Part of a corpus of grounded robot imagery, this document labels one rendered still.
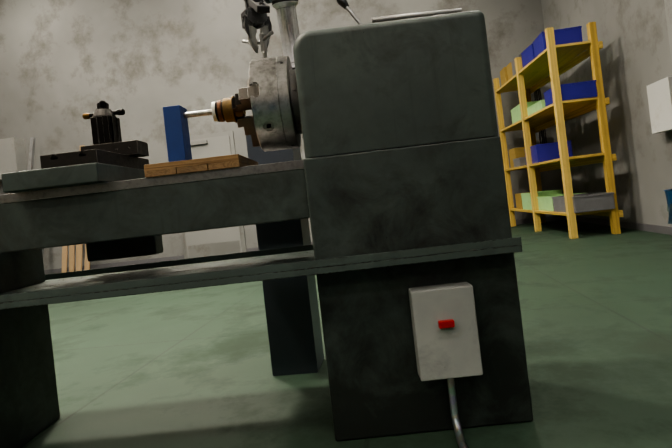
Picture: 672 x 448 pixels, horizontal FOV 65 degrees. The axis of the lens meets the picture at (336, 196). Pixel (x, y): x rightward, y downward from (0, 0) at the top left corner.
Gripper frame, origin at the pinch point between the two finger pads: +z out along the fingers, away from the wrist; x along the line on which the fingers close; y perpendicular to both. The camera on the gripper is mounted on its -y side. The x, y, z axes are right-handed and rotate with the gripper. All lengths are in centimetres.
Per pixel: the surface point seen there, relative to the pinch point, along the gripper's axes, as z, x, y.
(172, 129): 24.6, 32.5, 7.2
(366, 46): 8.0, -21.3, -36.8
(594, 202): 131, -442, 237
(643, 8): -68, -474, 188
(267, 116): 24.9, 6.2, -17.0
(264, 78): 12.8, 5.4, -16.3
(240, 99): 18.4, 12.9, -12.2
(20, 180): 36, 79, 7
